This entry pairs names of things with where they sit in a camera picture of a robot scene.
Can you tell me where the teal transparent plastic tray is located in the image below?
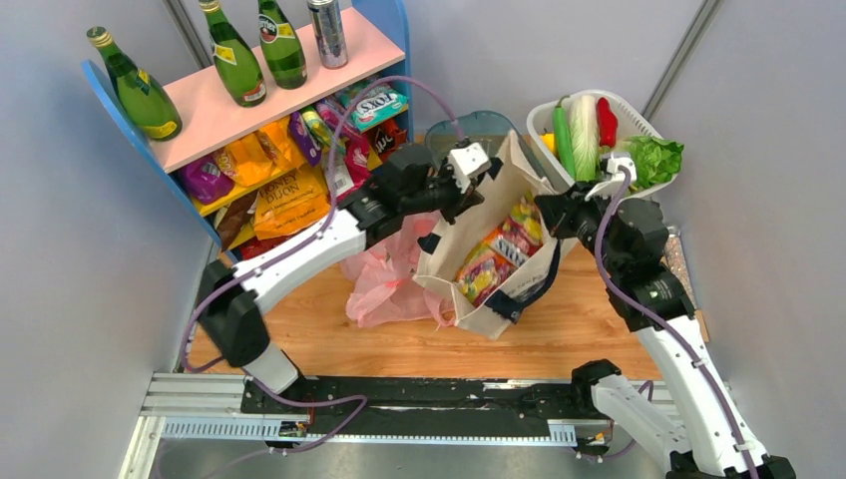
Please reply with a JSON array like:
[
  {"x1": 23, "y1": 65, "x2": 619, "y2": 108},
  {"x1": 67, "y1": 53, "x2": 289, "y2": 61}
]
[{"x1": 422, "y1": 110, "x2": 546, "y2": 178}]

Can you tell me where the yellow bell pepper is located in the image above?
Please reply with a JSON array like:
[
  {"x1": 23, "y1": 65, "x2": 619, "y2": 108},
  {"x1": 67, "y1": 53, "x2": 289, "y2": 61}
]
[{"x1": 541, "y1": 133, "x2": 558, "y2": 157}]

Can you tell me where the teal foxs candy bag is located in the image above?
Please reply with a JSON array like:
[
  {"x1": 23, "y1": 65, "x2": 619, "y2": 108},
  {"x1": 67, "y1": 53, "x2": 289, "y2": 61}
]
[{"x1": 335, "y1": 80, "x2": 408, "y2": 132}]

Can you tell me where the green glass bottle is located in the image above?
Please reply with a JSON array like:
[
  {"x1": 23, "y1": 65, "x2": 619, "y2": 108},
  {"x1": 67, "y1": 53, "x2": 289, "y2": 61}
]
[
  {"x1": 258, "y1": 0, "x2": 307, "y2": 90},
  {"x1": 199, "y1": 0, "x2": 267, "y2": 108},
  {"x1": 86, "y1": 26, "x2": 183, "y2": 142}
]

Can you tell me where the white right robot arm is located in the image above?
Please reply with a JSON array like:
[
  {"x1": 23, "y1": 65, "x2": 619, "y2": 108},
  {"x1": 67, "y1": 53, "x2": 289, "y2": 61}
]
[{"x1": 535, "y1": 184, "x2": 796, "y2": 478}]

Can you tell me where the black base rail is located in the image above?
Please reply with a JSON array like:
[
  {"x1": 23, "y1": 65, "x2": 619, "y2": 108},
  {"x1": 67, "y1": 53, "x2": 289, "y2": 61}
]
[{"x1": 240, "y1": 376, "x2": 613, "y2": 439}]

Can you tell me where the purple snack bag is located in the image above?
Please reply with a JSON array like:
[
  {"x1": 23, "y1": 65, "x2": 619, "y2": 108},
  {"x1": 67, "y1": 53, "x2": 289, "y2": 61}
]
[{"x1": 177, "y1": 156, "x2": 234, "y2": 205}]

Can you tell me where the pink plastic grocery bag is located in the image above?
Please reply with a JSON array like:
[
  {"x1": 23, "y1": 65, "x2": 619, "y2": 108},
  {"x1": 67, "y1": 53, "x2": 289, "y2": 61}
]
[{"x1": 340, "y1": 213, "x2": 454, "y2": 328}]

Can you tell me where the orange foxs candy bag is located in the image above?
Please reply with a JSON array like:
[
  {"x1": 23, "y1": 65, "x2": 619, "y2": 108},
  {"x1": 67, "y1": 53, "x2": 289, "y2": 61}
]
[{"x1": 483, "y1": 194, "x2": 544, "y2": 267}]

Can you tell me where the red hand cooked chips bag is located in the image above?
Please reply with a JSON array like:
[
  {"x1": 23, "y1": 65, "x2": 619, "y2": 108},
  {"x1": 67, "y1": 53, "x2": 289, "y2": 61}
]
[{"x1": 323, "y1": 136, "x2": 370, "y2": 202}]

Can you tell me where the long green chili pepper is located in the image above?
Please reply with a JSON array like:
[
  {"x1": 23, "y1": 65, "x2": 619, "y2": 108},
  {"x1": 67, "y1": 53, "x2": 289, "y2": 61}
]
[{"x1": 553, "y1": 95, "x2": 576, "y2": 180}]

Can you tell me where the colourful striped candy packet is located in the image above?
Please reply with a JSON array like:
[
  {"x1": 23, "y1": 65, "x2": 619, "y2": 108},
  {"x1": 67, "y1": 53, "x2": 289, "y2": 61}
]
[{"x1": 300, "y1": 106, "x2": 346, "y2": 156}]

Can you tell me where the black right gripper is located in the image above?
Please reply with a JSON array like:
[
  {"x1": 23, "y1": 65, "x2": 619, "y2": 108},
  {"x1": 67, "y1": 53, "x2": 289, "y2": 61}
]
[{"x1": 532, "y1": 180, "x2": 622, "y2": 275}]

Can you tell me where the white plastic basket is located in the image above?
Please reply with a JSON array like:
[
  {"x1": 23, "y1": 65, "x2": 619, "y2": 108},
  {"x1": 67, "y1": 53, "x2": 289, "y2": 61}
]
[{"x1": 526, "y1": 89, "x2": 678, "y2": 198}]

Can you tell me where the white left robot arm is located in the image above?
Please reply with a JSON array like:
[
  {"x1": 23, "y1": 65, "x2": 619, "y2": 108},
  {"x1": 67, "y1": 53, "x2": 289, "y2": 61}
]
[{"x1": 199, "y1": 140, "x2": 502, "y2": 412}]

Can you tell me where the glass tube of beads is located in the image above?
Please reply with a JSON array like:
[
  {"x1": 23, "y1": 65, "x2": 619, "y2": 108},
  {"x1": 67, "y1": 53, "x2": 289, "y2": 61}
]
[{"x1": 663, "y1": 226, "x2": 697, "y2": 309}]

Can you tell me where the red chili pepper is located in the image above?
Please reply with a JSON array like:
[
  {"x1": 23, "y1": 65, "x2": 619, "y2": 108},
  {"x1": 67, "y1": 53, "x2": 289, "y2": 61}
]
[{"x1": 596, "y1": 97, "x2": 619, "y2": 149}]

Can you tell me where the honey dijon chips bag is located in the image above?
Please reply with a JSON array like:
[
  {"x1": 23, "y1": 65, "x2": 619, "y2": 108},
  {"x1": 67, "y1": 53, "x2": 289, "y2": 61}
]
[{"x1": 252, "y1": 165, "x2": 330, "y2": 240}]

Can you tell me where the red dark snack bag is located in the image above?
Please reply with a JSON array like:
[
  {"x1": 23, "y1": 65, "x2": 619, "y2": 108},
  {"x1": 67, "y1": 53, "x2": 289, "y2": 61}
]
[{"x1": 367, "y1": 118, "x2": 408, "y2": 162}]

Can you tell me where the purple candy packet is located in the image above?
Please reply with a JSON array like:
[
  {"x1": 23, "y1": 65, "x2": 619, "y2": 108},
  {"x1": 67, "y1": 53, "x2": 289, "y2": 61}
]
[{"x1": 288, "y1": 112, "x2": 322, "y2": 167}]

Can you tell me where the green glass bottle left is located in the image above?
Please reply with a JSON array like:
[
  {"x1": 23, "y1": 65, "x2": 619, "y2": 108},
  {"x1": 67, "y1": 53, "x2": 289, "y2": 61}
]
[{"x1": 86, "y1": 26, "x2": 183, "y2": 142}]

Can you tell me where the silver drink can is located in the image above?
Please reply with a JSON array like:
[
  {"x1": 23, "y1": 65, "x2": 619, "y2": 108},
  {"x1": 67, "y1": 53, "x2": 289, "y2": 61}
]
[{"x1": 306, "y1": 0, "x2": 348, "y2": 69}]

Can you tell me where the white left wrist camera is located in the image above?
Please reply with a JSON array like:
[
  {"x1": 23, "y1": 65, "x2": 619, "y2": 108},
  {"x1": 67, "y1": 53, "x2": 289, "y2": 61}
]
[{"x1": 447, "y1": 142, "x2": 492, "y2": 194}]

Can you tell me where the cream canvas tote bag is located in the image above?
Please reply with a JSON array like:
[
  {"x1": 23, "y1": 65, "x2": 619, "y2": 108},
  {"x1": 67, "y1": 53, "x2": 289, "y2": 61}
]
[{"x1": 414, "y1": 132, "x2": 575, "y2": 339}]

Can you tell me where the brown snack bag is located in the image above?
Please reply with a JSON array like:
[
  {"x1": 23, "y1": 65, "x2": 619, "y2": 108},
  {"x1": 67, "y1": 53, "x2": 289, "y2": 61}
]
[{"x1": 214, "y1": 192, "x2": 257, "y2": 250}]

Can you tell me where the pink candy packet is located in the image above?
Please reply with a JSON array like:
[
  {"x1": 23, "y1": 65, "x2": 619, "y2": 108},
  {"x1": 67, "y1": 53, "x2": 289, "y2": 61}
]
[{"x1": 315, "y1": 97, "x2": 362, "y2": 141}]

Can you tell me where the napa cabbage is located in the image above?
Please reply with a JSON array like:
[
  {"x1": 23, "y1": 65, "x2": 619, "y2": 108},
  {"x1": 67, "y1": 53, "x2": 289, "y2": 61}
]
[{"x1": 569, "y1": 95, "x2": 600, "y2": 182}]

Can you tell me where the red patterned snack bag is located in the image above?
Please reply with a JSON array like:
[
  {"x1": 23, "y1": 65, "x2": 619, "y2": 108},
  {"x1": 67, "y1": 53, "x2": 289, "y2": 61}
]
[{"x1": 237, "y1": 237, "x2": 288, "y2": 260}]

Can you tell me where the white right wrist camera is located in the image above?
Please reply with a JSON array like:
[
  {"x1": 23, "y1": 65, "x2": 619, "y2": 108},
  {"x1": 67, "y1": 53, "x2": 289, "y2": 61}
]
[{"x1": 586, "y1": 152, "x2": 637, "y2": 200}]

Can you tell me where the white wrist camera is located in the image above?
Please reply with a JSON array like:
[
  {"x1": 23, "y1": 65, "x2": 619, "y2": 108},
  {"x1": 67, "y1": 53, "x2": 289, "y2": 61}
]
[
  {"x1": 447, "y1": 142, "x2": 492, "y2": 194},
  {"x1": 586, "y1": 152, "x2": 637, "y2": 200}
]

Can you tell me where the green glass bottle middle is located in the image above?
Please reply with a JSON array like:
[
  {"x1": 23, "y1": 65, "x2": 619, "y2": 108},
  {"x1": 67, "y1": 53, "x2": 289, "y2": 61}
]
[{"x1": 199, "y1": 0, "x2": 267, "y2": 108}]

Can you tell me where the orange snack bag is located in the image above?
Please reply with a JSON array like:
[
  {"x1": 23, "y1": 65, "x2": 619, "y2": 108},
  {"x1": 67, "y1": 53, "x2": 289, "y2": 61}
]
[{"x1": 211, "y1": 117, "x2": 306, "y2": 188}]

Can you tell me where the blue pink snack shelf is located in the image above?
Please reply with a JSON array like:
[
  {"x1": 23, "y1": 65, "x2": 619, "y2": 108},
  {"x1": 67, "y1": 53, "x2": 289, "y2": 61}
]
[{"x1": 82, "y1": 1, "x2": 411, "y2": 244}]

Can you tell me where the green lettuce leaf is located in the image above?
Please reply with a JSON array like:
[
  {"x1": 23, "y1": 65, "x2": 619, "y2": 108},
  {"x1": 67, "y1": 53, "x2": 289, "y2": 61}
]
[{"x1": 614, "y1": 136, "x2": 684, "y2": 191}]

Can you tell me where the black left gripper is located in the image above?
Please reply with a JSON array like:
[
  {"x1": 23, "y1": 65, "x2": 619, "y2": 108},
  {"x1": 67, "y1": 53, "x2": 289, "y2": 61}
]
[{"x1": 400, "y1": 157, "x2": 486, "y2": 226}]

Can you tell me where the green glass bottle right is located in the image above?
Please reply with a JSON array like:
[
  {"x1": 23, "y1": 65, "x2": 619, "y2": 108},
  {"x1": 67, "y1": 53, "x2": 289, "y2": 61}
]
[{"x1": 258, "y1": 0, "x2": 307, "y2": 90}]

